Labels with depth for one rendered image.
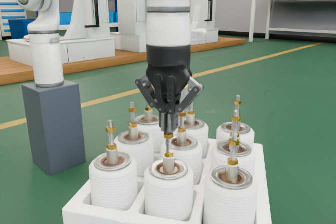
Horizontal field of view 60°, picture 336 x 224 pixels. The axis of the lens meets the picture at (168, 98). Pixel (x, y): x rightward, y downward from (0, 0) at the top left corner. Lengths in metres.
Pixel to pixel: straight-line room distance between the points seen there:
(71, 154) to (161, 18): 0.75
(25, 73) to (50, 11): 1.52
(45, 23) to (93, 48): 1.88
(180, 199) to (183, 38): 0.29
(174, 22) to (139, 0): 2.83
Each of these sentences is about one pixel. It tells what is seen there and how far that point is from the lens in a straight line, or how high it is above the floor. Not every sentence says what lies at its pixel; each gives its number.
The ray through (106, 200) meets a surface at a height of 0.19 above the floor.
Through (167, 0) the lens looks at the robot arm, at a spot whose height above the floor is 0.56.
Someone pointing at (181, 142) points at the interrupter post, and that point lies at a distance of 0.67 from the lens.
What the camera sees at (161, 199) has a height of 0.22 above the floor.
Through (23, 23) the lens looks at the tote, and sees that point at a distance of 5.03.
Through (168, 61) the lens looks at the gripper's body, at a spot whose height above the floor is 0.47.
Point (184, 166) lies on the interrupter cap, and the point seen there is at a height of 0.25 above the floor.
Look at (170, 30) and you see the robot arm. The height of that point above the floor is 0.52.
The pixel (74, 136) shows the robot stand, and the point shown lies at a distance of 1.09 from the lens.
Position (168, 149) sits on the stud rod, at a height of 0.30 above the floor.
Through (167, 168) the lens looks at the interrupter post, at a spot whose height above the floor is 0.26.
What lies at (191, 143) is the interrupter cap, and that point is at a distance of 0.68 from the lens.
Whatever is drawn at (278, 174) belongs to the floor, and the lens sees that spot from 1.11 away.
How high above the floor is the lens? 0.55
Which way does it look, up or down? 17 degrees down
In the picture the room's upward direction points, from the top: straight up
